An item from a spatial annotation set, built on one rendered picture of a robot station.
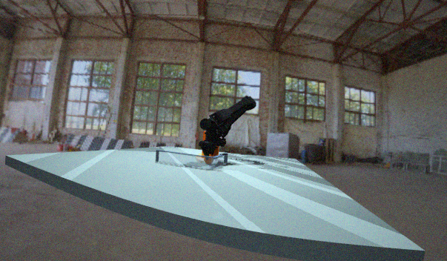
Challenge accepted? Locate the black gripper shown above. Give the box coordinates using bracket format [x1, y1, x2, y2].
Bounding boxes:
[199, 130, 219, 156]

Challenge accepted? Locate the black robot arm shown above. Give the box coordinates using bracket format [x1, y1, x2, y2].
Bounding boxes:
[199, 96, 256, 147]

